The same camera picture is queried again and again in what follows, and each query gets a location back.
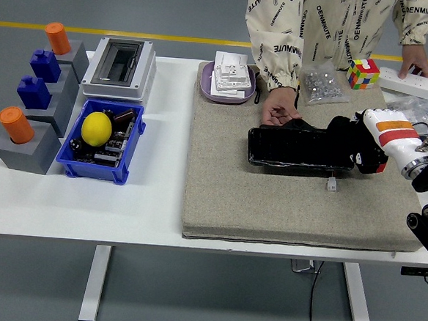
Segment white flat cover plate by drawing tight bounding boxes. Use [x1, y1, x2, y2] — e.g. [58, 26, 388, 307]
[209, 79, 248, 100]

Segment purple tray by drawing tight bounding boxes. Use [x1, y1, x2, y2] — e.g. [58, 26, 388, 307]
[199, 62, 259, 106]

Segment blue plastic bin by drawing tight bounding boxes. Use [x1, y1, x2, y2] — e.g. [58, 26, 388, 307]
[54, 96, 148, 186]

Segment yellow lemon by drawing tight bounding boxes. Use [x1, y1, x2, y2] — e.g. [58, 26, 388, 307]
[80, 110, 114, 149]

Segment black circuit boards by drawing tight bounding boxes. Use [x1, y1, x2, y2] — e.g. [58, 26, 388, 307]
[73, 116, 138, 169]

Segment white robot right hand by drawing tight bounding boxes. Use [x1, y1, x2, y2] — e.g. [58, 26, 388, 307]
[347, 106, 428, 179]

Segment white power strip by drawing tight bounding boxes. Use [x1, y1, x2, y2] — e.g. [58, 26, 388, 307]
[375, 65, 428, 104]

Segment person's left hand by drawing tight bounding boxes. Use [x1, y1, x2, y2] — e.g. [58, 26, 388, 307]
[398, 43, 428, 81]

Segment person's torso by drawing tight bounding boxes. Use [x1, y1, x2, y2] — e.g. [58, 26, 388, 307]
[242, 0, 428, 78]

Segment colourful puzzle cube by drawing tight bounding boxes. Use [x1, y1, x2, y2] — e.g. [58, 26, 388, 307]
[345, 57, 382, 92]

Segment clear bag of metal nuts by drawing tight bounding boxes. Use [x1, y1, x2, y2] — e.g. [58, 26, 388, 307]
[297, 59, 353, 109]

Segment black strap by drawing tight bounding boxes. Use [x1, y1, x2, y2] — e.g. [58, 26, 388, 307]
[254, 71, 263, 105]

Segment small white connector plug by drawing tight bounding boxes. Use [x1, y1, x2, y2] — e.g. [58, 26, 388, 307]
[324, 171, 339, 193]

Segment grey-brown mat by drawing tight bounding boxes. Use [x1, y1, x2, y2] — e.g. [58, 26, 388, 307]
[180, 59, 428, 256]

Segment black cable loop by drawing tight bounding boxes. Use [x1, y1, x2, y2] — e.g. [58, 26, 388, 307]
[410, 122, 428, 139]

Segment white table leg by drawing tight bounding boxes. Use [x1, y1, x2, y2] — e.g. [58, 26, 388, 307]
[77, 243, 113, 321]
[338, 262, 380, 321]

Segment brown cylinder capacitor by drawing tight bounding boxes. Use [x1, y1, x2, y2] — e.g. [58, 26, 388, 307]
[112, 107, 137, 125]

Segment black power cable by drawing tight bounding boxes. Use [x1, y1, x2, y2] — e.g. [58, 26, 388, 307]
[307, 259, 325, 321]

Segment metal bracket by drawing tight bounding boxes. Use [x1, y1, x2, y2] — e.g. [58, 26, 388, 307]
[290, 259, 322, 275]

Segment orange cylinder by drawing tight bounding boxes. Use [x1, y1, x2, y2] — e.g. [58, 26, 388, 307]
[43, 22, 73, 56]
[0, 105, 37, 146]

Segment blue block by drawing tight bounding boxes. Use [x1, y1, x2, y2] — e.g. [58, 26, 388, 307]
[29, 48, 64, 84]
[15, 75, 54, 111]

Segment black rag red tag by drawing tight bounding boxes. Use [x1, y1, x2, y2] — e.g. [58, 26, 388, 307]
[322, 115, 392, 177]

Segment grey block holder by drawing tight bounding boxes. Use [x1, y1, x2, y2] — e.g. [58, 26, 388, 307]
[50, 37, 92, 85]
[43, 62, 83, 103]
[21, 81, 79, 139]
[0, 123, 64, 176]

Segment person's right hand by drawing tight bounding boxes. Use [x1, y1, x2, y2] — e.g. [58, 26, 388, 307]
[260, 84, 304, 129]

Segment black control box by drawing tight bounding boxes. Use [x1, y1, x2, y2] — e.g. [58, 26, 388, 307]
[399, 266, 428, 291]

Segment grey electrical enclosure box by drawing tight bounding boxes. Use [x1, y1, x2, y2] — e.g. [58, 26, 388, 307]
[78, 35, 159, 104]

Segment clear bag of small parts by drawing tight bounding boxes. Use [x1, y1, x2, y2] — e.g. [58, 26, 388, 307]
[385, 93, 428, 127]

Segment white socket module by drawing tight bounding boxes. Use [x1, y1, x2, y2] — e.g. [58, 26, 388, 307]
[211, 62, 254, 93]

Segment white switch plate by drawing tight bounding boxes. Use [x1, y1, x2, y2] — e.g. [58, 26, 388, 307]
[215, 51, 250, 74]

